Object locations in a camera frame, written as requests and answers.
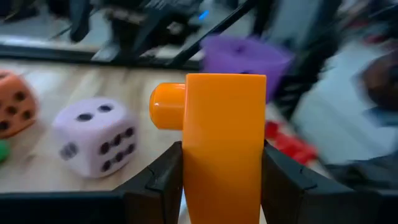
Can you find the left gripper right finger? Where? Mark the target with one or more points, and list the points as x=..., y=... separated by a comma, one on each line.
x=295, y=202

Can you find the orange foam die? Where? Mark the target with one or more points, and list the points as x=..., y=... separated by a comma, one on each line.
x=12, y=84

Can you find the long green toy block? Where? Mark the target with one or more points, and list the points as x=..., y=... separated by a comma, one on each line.
x=3, y=151

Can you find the pink foam die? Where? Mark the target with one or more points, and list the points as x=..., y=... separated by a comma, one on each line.
x=87, y=140

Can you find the orange L-shaped toy block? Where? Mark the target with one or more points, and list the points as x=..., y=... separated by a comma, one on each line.
x=224, y=124

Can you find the red L-shaped toy block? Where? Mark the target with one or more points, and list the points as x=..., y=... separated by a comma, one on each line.
x=295, y=149

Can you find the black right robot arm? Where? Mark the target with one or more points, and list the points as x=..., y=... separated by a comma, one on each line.
x=149, y=18

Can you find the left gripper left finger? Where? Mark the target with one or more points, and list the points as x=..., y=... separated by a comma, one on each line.
x=149, y=202

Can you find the black aluminium table frame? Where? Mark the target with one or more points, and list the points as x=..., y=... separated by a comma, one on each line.
x=46, y=55

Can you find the purple plastic bucket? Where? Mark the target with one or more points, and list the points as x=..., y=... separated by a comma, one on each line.
x=242, y=62

